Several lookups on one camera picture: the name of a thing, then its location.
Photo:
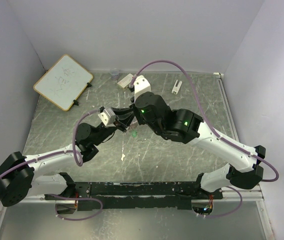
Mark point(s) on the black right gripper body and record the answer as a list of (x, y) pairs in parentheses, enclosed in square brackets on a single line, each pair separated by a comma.
[(157, 128)]

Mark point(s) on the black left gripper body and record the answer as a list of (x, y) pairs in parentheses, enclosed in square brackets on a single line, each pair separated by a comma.
[(105, 133)]

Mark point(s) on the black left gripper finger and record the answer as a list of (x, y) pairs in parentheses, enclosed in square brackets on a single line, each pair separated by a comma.
[(124, 115), (123, 126)]

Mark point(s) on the silver key bunch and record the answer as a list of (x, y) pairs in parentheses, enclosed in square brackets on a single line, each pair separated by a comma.
[(133, 126)]

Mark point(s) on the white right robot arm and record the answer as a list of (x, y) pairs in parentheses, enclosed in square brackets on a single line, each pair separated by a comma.
[(184, 126)]

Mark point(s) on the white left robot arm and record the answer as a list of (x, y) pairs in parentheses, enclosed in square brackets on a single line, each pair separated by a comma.
[(24, 176)]

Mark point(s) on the white plastic clip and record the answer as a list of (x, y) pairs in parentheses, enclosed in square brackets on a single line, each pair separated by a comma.
[(176, 88)]

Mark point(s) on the white cardboard box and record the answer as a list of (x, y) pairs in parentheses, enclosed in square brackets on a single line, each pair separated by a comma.
[(125, 81)]

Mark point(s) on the clear plastic cup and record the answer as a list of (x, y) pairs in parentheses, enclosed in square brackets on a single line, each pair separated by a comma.
[(115, 73)]

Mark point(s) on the small framed whiteboard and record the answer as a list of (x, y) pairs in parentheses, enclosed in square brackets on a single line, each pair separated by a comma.
[(64, 82)]

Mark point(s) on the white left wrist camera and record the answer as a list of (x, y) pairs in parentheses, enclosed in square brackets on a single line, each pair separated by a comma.
[(107, 117)]

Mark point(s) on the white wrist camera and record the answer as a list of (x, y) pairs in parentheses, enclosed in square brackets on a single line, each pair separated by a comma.
[(107, 117), (140, 86)]

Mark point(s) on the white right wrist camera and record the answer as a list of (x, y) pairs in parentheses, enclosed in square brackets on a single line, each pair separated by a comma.
[(140, 86)]

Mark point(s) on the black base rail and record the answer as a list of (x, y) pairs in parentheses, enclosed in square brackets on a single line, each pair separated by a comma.
[(131, 195)]

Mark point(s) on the white corner bracket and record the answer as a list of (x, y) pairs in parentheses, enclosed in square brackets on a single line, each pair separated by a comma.
[(218, 74)]

